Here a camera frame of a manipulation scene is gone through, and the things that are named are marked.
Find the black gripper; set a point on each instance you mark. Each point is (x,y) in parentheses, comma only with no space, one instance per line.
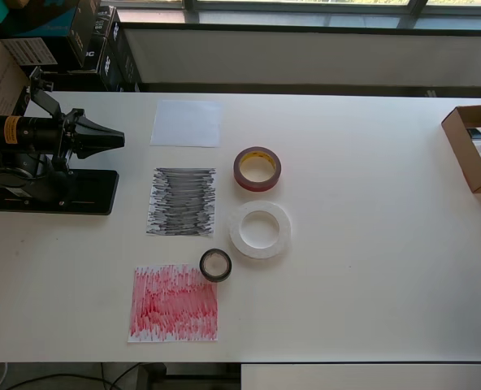
(74,134)

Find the red tape roll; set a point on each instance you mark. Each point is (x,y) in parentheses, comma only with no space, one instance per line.
(256,186)

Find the black tape roll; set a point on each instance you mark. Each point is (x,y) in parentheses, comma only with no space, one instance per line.
(216,278)

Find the white tape roll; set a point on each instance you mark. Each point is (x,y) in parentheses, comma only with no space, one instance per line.
(285,229)

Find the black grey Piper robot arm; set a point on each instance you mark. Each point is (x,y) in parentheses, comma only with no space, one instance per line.
(33,134)

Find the black printed box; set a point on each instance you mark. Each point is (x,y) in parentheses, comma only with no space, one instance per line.
(118,69)
(94,36)

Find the blank white paper sheet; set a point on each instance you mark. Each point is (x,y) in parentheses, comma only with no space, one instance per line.
(183,122)

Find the black scribbled paper sheet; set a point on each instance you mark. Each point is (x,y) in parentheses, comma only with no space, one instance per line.
(183,203)

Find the cardboard box with white label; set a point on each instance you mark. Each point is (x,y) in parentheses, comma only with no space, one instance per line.
(1,81)

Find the red scribbled paper sheet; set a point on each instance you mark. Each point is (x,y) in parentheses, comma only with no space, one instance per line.
(171,308)

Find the dark table leg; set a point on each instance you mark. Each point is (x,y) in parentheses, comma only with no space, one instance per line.
(151,378)

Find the open brown cardboard box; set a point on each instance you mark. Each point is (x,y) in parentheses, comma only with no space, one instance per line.
(464,154)

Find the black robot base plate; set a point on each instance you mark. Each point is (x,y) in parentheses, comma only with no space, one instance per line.
(98,195)

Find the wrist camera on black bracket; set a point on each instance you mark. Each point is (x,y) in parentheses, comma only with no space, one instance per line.
(47,101)

